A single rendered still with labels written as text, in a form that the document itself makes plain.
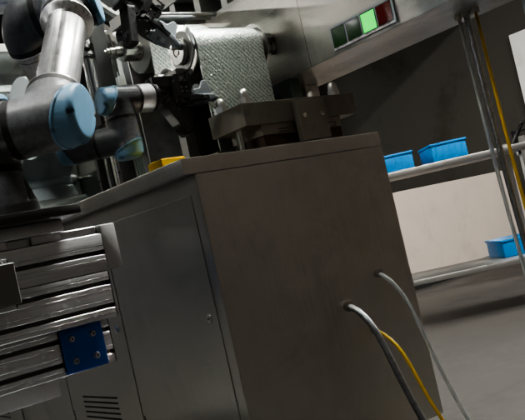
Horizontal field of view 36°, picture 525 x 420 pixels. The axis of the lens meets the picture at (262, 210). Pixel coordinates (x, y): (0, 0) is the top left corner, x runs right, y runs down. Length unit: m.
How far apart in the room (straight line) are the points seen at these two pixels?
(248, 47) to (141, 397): 1.05
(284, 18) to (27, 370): 1.39
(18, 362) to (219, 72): 1.11
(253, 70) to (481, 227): 5.41
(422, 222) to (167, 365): 5.04
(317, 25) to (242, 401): 1.10
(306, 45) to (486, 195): 5.47
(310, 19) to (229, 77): 0.29
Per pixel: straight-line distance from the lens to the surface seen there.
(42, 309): 1.56
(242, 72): 2.40
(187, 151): 2.33
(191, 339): 2.06
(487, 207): 7.78
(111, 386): 2.53
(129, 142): 2.11
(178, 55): 2.37
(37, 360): 1.60
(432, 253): 7.08
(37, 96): 1.57
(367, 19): 2.27
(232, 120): 2.15
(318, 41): 2.42
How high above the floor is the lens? 0.67
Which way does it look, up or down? 2 degrees up
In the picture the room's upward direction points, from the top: 13 degrees counter-clockwise
